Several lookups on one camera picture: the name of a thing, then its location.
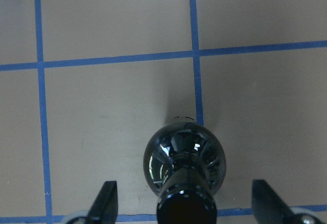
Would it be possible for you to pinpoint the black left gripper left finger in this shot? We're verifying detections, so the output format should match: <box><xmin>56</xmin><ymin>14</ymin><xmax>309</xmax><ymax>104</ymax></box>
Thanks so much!
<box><xmin>87</xmin><ymin>181</ymin><xmax>118</xmax><ymax>224</ymax></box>

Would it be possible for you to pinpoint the dark glass wine bottle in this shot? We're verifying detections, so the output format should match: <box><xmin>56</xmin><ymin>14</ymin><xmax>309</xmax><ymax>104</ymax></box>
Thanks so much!
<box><xmin>143</xmin><ymin>120</ymin><xmax>226</xmax><ymax>223</ymax></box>

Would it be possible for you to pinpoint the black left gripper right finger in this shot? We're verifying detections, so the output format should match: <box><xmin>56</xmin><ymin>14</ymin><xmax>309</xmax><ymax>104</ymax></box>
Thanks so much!
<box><xmin>251</xmin><ymin>180</ymin><xmax>299</xmax><ymax>224</ymax></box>

